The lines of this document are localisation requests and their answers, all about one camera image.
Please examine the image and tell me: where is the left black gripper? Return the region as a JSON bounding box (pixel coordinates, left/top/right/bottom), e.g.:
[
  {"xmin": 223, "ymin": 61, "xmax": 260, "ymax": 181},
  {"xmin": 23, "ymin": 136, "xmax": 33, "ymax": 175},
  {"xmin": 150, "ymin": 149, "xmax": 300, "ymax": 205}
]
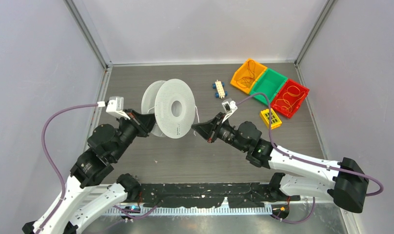
[{"xmin": 112, "ymin": 107, "xmax": 159, "ymax": 160}]

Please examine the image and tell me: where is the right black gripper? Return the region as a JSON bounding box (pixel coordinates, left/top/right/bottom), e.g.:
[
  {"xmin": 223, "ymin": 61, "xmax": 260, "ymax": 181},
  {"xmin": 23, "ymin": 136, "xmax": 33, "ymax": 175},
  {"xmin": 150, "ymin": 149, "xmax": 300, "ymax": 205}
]
[{"xmin": 192, "ymin": 112, "xmax": 248, "ymax": 153}]

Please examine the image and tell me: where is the clear plastic cable spool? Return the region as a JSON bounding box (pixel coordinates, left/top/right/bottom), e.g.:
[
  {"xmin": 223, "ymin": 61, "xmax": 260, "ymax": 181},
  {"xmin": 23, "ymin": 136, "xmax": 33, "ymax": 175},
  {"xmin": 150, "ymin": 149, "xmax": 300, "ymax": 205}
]
[{"xmin": 141, "ymin": 79, "xmax": 196, "ymax": 139}]

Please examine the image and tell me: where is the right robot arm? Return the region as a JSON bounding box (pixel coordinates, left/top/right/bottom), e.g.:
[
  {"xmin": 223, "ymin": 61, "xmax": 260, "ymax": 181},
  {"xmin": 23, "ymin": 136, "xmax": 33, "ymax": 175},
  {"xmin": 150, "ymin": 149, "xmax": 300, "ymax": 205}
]
[{"xmin": 192, "ymin": 113, "xmax": 369, "ymax": 214}]

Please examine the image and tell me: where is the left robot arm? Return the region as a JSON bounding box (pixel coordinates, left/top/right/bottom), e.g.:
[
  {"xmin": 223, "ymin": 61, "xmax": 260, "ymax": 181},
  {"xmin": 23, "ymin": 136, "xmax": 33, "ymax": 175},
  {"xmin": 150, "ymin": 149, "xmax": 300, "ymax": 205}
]
[{"xmin": 22, "ymin": 109, "xmax": 156, "ymax": 234}]

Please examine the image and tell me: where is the beige blue connector block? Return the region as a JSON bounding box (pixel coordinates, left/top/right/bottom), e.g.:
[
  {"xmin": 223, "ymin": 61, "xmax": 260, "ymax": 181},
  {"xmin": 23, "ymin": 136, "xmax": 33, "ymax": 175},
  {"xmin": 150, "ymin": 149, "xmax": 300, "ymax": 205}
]
[{"xmin": 212, "ymin": 80, "xmax": 228, "ymax": 99}]

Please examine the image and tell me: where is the orange plastic bin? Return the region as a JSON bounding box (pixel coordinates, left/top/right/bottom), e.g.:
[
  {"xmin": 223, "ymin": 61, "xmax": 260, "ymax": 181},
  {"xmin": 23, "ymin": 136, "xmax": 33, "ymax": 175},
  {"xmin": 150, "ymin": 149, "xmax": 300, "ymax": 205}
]
[{"xmin": 230, "ymin": 58, "xmax": 268, "ymax": 94}]

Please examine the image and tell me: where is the yellow grid block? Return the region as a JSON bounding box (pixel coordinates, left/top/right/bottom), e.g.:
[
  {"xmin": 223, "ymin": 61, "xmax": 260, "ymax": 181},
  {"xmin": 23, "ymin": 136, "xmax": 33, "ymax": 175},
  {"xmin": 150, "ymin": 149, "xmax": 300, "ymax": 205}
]
[{"xmin": 259, "ymin": 109, "xmax": 282, "ymax": 130}]

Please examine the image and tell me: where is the green plastic bin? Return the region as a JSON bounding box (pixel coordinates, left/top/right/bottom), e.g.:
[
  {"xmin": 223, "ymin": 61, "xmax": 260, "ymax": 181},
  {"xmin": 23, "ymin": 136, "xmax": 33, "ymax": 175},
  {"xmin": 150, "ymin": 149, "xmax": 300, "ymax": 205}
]
[{"xmin": 249, "ymin": 68, "xmax": 288, "ymax": 104}]

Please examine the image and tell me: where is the red plastic bin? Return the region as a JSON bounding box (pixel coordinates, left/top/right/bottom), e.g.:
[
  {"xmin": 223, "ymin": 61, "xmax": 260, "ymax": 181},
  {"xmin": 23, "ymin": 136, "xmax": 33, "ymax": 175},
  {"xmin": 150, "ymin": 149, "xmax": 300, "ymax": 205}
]
[{"xmin": 272, "ymin": 79, "xmax": 309, "ymax": 118}]

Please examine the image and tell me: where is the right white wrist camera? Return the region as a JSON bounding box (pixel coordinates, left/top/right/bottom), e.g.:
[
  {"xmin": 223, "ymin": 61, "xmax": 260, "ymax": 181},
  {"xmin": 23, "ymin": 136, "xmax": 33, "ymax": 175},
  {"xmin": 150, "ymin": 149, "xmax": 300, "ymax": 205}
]
[{"xmin": 221, "ymin": 98, "xmax": 238, "ymax": 123}]

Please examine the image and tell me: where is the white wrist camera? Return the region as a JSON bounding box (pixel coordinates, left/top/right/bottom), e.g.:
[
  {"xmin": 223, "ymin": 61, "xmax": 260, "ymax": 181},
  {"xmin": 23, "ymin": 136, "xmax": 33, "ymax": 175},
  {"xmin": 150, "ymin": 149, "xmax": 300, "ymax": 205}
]
[
  {"xmin": 221, "ymin": 98, "xmax": 238, "ymax": 123},
  {"xmin": 97, "ymin": 96, "xmax": 131, "ymax": 120}
]

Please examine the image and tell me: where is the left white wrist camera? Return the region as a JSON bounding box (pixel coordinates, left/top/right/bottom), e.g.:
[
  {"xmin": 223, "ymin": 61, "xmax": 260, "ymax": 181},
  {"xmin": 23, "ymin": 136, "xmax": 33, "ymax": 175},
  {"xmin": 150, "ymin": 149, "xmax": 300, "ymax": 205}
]
[{"xmin": 97, "ymin": 96, "xmax": 131, "ymax": 120}]

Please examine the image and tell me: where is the orange cable in orange bin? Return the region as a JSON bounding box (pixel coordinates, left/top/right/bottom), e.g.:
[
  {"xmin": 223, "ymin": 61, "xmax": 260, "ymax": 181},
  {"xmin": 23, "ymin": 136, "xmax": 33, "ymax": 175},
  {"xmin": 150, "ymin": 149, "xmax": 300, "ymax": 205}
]
[{"xmin": 237, "ymin": 60, "xmax": 257, "ymax": 88}]

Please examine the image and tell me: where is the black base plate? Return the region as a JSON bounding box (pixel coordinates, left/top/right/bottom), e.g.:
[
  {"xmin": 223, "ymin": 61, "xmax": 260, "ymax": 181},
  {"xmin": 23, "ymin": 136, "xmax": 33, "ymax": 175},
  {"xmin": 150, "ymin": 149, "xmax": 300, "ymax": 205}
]
[{"xmin": 125, "ymin": 182, "xmax": 300, "ymax": 208}]

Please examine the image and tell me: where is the yellow cable in red bin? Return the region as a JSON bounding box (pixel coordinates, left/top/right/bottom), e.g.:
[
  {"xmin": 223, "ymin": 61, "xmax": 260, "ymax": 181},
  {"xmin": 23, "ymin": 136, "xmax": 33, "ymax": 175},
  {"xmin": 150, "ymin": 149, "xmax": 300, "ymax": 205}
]
[{"xmin": 276, "ymin": 90, "xmax": 306, "ymax": 114}]

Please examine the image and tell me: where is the slotted cable duct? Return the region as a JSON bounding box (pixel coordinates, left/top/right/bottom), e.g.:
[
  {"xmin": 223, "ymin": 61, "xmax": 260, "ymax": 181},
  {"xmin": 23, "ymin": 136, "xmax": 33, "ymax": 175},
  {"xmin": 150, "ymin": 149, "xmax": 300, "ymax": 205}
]
[{"xmin": 103, "ymin": 206, "xmax": 274, "ymax": 216}]

